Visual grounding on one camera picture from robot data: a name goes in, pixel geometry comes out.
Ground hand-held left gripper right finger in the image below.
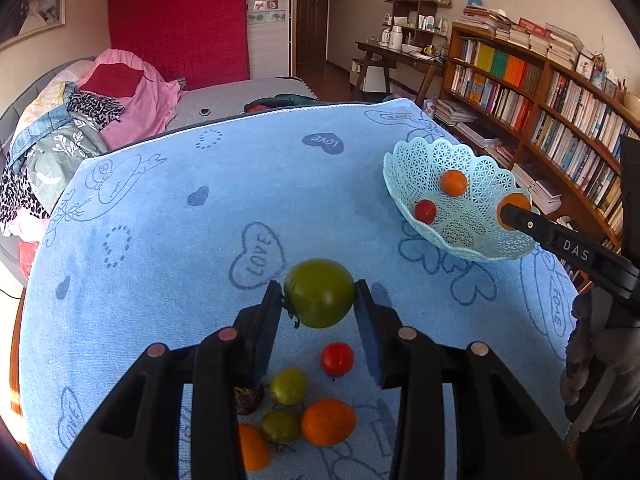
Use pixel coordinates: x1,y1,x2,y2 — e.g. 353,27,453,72
353,279,583,480

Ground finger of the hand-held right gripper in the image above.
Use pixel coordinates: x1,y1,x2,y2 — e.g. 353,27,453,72
500,204,624,286

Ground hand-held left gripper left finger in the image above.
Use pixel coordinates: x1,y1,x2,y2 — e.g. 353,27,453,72
54,280,286,480

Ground red tomato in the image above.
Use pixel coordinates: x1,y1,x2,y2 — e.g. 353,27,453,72
320,342,355,377
413,199,438,224

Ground orange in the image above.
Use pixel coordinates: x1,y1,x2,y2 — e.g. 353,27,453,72
300,398,358,447
497,192,532,231
440,170,469,197
238,422,273,472

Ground large green tomato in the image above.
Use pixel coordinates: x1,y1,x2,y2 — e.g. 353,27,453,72
283,258,356,329

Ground small green tomato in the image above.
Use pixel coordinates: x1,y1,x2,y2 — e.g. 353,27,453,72
260,409,302,447
270,367,309,407

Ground dark brown passion fruit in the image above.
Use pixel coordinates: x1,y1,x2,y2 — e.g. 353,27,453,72
235,385,265,416

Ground light blue plastic basket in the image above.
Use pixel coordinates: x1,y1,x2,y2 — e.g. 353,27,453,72
383,136,541,262

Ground blue printed towel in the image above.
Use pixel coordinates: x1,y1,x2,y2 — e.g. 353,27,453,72
17,97,586,480

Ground horizontal book stacks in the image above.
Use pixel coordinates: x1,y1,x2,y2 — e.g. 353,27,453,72
435,97,563,216

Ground rows of upright books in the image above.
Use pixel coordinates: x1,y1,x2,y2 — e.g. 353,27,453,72
447,35,640,241

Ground wooden bookshelf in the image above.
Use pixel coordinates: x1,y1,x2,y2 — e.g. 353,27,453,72
440,21,640,261

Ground white book piles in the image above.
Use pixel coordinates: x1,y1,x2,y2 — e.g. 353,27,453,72
457,4,583,68

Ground dark green cloth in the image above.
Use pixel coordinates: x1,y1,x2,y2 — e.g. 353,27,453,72
243,94,321,113

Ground grey bed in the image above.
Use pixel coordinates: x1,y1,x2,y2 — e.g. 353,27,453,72
0,56,321,286

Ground white drawer cabinet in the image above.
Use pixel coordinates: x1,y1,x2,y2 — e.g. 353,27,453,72
349,58,396,93

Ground wooden desk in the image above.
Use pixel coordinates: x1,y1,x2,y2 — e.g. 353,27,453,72
354,40,451,106

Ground pink cloth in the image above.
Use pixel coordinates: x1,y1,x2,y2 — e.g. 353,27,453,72
80,49,188,151

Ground wooden desk hutch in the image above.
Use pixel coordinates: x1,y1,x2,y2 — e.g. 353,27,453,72
384,0,453,36

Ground leopard print cloth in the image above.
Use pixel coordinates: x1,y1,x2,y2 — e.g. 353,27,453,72
0,162,51,231
66,91,126,130

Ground white wardrobe panel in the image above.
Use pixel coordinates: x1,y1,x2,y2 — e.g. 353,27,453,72
245,0,293,81

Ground blue denim cloth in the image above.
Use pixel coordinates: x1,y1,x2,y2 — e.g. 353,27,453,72
10,82,76,161

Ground dark wooden door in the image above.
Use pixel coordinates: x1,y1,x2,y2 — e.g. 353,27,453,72
295,0,333,78

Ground red upright mattress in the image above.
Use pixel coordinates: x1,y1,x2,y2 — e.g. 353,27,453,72
107,0,251,92

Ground framed wall picture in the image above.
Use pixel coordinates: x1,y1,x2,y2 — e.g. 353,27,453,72
0,0,67,53

